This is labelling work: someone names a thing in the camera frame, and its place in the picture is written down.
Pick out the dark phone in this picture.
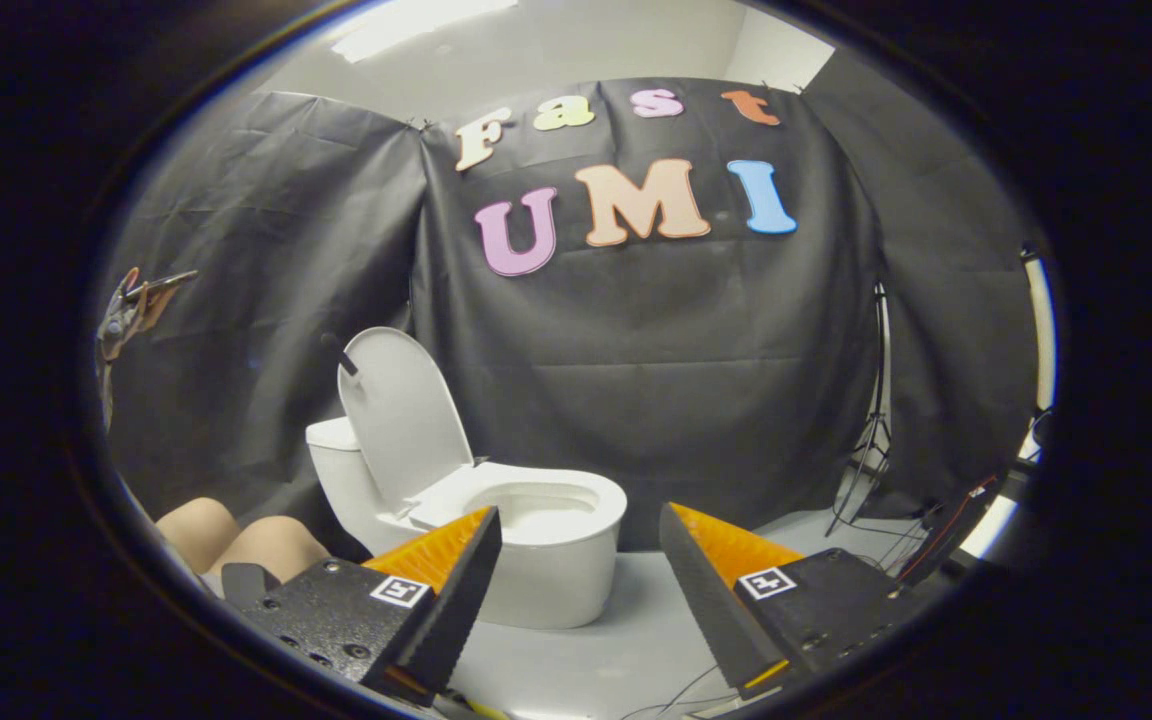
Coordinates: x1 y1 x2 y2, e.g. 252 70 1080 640
124 270 199 301

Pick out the black tripod stand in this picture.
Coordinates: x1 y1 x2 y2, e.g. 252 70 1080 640
826 280 897 537

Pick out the white toilet lid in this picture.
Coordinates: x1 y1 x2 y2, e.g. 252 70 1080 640
321 327 478 517

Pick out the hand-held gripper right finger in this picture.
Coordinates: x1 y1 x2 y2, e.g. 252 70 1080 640
658 502 937 701

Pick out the black bar with red wire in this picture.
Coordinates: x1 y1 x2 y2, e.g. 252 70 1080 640
896 475 1003 587

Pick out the black backdrop cloth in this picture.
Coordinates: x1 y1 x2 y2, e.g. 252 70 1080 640
96 45 1042 556

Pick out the white cylinder with black cap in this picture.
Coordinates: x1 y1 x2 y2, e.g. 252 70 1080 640
1021 245 1058 413

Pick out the white toilet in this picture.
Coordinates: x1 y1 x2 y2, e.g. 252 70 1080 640
306 415 629 631

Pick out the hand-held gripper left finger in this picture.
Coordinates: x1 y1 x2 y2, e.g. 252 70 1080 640
226 505 504 706

